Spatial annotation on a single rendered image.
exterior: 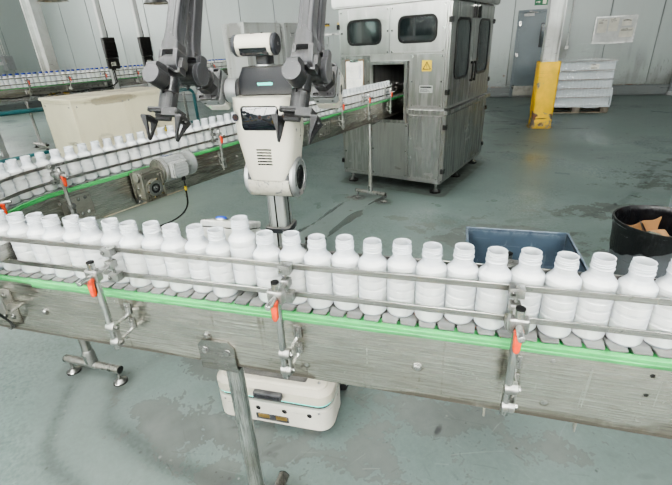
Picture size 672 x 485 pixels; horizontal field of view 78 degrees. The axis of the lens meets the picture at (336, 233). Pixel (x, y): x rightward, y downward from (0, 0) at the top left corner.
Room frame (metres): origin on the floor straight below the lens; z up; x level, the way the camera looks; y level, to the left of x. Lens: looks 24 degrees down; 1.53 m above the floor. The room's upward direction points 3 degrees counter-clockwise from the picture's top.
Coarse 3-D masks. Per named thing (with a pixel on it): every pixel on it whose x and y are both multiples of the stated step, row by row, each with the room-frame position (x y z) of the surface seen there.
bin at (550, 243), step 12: (468, 228) 1.26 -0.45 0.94; (480, 228) 1.25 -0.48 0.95; (492, 228) 1.24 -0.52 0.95; (468, 240) 1.16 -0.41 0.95; (480, 240) 1.25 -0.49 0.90; (492, 240) 1.24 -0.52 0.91; (504, 240) 1.23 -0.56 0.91; (516, 240) 1.22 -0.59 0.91; (528, 240) 1.21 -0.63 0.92; (540, 240) 1.20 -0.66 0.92; (552, 240) 1.19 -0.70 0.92; (564, 240) 1.18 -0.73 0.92; (480, 252) 1.25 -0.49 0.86; (516, 252) 1.22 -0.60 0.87; (552, 252) 1.19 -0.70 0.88; (576, 252) 1.06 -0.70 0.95; (552, 264) 1.19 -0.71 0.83
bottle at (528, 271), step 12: (528, 252) 0.69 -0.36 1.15; (540, 252) 0.67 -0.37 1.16; (528, 264) 0.66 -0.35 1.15; (540, 264) 0.66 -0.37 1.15; (516, 276) 0.66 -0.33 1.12; (528, 276) 0.65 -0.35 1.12; (540, 276) 0.65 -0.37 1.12; (528, 300) 0.64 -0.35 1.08; (540, 300) 0.65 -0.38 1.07; (528, 312) 0.64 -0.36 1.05
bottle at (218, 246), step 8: (208, 232) 0.84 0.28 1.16; (216, 232) 0.83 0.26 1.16; (224, 232) 0.85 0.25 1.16; (216, 240) 0.83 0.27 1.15; (224, 240) 0.84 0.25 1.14; (208, 248) 0.84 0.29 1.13; (216, 248) 0.83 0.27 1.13; (224, 248) 0.83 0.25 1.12; (224, 256) 0.83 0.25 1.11; (208, 264) 0.84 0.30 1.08; (216, 264) 0.82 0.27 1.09; (224, 264) 0.82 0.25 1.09; (232, 264) 0.84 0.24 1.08; (216, 272) 0.82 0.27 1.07; (224, 272) 0.82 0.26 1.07; (232, 272) 0.84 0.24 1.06; (216, 280) 0.82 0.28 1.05; (224, 280) 0.82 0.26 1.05; (232, 280) 0.83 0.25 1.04; (216, 288) 0.82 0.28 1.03; (224, 288) 0.82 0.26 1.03; (224, 296) 0.82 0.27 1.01
